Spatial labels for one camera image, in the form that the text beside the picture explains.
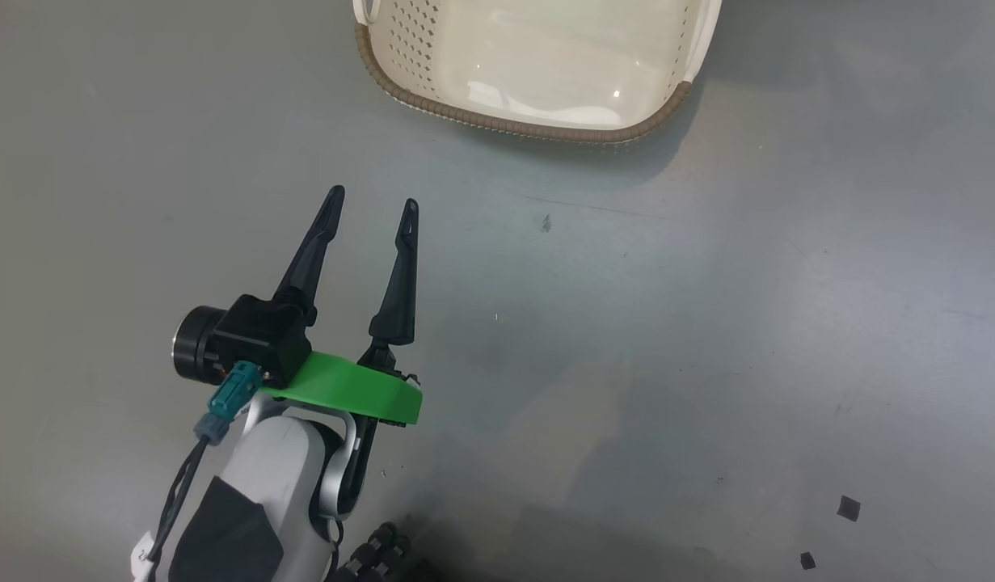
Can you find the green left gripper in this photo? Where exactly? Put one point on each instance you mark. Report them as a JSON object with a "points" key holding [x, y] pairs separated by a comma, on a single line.
{"points": [[360, 392]]}

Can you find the cream perforated laundry basket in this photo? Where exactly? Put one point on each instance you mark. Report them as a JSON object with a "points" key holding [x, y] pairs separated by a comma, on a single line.
{"points": [[545, 65]]}

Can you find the black floor tape piece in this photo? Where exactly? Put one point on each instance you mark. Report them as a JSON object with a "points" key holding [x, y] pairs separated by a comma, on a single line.
{"points": [[849, 508], [807, 560]]}

